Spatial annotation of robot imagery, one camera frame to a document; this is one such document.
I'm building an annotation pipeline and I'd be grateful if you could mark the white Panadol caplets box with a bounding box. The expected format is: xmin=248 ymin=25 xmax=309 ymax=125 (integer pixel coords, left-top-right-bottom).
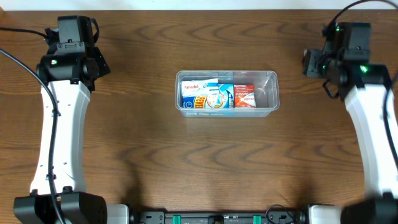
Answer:
xmin=181 ymin=78 xmax=219 ymax=97

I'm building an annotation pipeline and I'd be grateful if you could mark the black mounting rail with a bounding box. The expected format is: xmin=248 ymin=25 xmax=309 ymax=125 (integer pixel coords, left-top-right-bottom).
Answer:
xmin=129 ymin=209 xmax=310 ymax=224

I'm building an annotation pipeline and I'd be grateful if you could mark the blue fever patch box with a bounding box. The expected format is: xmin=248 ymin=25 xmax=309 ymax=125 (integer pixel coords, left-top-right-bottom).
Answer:
xmin=182 ymin=84 xmax=234 ymax=109

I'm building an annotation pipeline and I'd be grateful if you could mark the red medicine box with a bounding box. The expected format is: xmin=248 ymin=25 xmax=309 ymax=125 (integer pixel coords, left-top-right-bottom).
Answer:
xmin=234 ymin=85 xmax=256 ymax=108

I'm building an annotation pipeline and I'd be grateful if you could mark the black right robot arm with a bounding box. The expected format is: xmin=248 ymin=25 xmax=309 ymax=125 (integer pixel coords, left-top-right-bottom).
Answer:
xmin=298 ymin=22 xmax=397 ymax=223

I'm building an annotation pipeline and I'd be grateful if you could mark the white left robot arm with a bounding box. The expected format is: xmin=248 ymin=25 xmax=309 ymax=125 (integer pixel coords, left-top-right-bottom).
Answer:
xmin=14 ymin=16 xmax=129 ymax=223

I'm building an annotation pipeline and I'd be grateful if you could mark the clear plastic container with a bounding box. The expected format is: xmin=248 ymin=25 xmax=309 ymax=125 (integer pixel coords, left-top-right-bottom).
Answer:
xmin=175 ymin=70 xmax=280 ymax=117

